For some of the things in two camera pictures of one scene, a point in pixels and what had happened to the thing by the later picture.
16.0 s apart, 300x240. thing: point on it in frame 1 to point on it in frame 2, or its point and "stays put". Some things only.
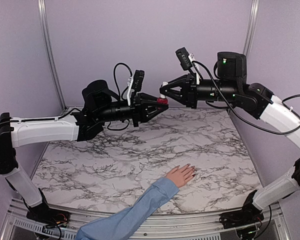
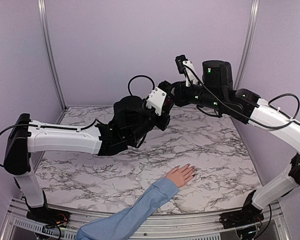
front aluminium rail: x=200 y=226 stays put
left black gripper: x=140 y=109 to x=163 y=124
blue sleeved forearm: x=128 y=224 stays put
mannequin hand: x=180 y=176 stays put
